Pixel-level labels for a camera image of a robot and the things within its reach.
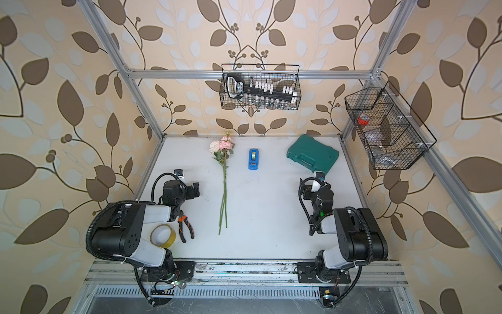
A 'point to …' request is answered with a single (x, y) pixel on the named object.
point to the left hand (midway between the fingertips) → (185, 182)
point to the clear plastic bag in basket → (374, 139)
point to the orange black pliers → (180, 220)
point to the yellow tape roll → (171, 240)
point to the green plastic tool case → (313, 154)
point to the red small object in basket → (363, 119)
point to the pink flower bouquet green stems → (223, 148)
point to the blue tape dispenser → (253, 159)
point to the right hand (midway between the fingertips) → (312, 180)
